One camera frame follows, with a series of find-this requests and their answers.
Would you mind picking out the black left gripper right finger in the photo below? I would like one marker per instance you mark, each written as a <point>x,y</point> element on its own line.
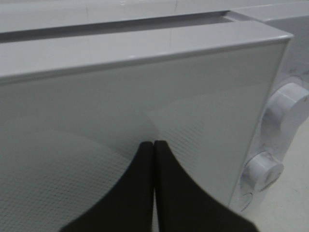
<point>183,206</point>

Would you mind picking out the round white door button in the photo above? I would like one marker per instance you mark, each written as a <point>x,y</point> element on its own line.
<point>243,201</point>

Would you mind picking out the white microwave door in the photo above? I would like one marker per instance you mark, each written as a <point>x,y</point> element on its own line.
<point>142,129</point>

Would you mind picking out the upper white power knob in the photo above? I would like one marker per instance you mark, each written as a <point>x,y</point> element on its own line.
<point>287,109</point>

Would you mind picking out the white microwave oven body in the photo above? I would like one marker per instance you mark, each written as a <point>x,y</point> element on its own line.
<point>83,83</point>

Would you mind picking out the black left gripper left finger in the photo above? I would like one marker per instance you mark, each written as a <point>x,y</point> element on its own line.
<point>128,206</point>

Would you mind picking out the white timer knob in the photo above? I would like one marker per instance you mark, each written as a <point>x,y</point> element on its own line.
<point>262,171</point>

